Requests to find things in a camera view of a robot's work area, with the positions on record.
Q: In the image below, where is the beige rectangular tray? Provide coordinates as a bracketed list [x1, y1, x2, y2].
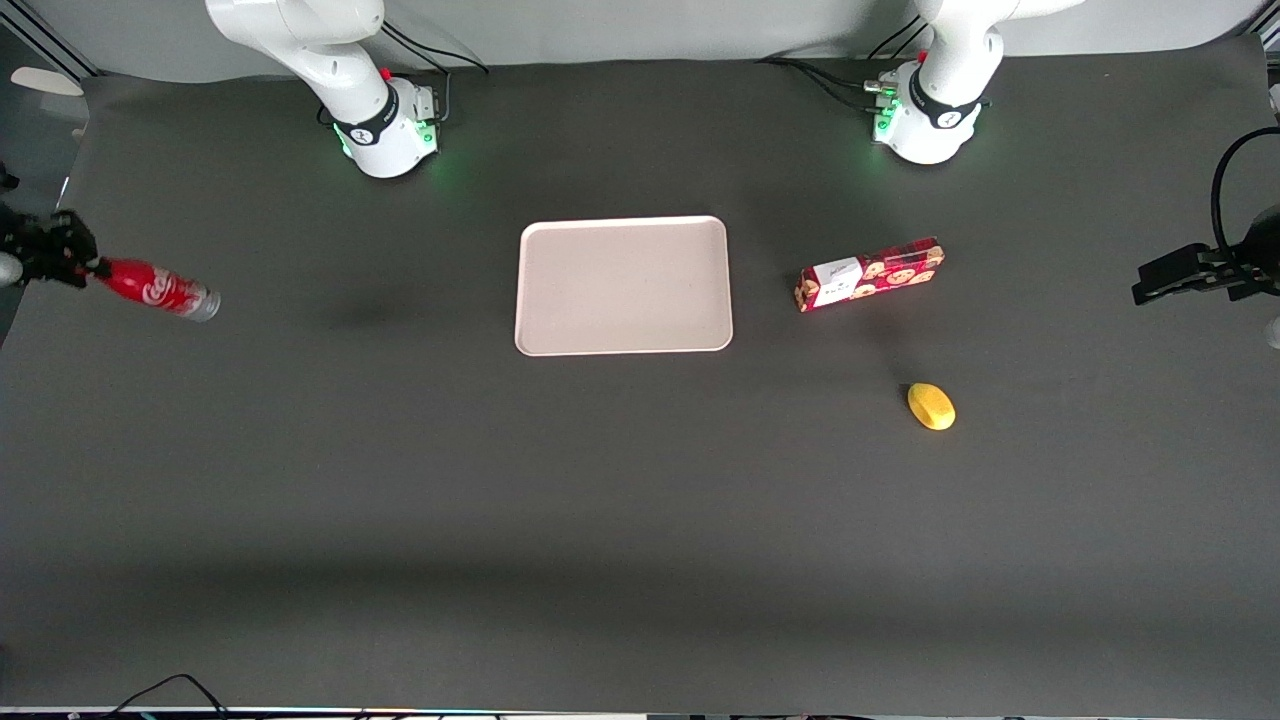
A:
[514, 215, 734, 357]

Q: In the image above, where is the aluminium frame profile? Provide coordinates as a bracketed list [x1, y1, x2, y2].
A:
[8, 5, 101, 79]

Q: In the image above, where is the black right arm base cable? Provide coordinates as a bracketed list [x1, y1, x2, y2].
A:
[380, 20, 491, 126]

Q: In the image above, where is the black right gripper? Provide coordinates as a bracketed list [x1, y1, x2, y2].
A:
[0, 205, 113, 292]

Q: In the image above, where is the black cable at table edge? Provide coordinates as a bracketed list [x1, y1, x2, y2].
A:
[100, 673, 233, 720]

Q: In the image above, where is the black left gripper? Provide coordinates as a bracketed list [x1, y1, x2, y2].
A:
[1131, 204, 1280, 307]

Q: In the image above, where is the yellow lemon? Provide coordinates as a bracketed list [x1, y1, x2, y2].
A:
[906, 381, 957, 432]

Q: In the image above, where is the black left arm base cable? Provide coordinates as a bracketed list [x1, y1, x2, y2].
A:
[755, 14, 933, 115]

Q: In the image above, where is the red cookie box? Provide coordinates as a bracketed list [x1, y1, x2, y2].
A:
[794, 236, 946, 314]

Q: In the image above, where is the black arm base cable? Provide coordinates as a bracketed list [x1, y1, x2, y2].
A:
[755, 14, 933, 115]
[380, 20, 491, 126]

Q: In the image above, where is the red coke bottle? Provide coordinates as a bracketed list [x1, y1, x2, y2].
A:
[97, 257, 222, 324]

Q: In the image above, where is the white oval object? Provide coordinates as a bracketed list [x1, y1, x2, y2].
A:
[11, 66, 85, 98]

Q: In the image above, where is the black looped gripper cable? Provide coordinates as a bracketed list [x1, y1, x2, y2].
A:
[1211, 127, 1280, 253]

